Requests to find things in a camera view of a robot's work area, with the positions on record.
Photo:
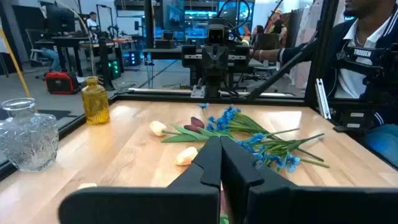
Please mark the green tulip stem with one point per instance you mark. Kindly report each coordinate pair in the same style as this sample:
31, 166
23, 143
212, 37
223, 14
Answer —
186, 155

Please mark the yellow glass vase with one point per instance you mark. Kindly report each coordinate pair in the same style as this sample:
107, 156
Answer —
95, 105

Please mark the clear textured glass vase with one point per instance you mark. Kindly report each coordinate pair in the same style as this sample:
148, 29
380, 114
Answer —
31, 140

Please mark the blue artificial flower bunch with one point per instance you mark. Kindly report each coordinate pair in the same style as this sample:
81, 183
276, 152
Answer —
289, 161
255, 138
228, 115

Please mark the silver metal bracket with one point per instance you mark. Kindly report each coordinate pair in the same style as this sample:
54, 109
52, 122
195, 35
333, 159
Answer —
322, 99

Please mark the black table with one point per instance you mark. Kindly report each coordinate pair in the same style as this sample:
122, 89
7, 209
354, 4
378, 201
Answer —
161, 53

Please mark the computer with blue lights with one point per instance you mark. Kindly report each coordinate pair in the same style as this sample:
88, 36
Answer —
133, 58

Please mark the office chair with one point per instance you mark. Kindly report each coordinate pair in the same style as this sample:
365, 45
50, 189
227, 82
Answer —
31, 37

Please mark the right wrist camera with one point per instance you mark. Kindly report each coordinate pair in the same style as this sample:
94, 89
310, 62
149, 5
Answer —
216, 35

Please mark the black desk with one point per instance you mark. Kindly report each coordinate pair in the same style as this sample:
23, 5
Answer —
66, 40

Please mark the black monitor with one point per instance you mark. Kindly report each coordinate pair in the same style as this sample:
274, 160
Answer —
60, 20

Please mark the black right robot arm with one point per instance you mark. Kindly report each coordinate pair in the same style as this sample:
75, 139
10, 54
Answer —
214, 84

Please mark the person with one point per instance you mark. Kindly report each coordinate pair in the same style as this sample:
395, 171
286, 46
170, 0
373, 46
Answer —
360, 31
276, 26
51, 57
91, 22

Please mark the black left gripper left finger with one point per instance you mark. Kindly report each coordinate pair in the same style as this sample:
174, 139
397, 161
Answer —
186, 202

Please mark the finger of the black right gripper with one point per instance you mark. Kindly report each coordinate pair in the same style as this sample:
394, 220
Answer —
208, 59
221, 59

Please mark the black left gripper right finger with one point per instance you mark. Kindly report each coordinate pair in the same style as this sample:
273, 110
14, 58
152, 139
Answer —
280, 205

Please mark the black aluminium table frame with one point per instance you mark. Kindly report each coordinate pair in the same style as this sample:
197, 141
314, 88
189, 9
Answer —
318, 62

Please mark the dark red artificial tulip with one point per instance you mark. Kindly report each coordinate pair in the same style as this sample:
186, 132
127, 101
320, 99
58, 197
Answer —
191, 128
198, 122

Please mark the red box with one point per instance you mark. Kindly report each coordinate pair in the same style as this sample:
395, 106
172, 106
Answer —
60, 83

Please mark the computer with green lights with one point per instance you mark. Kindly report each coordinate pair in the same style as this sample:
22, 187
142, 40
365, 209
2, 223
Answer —
114, 68

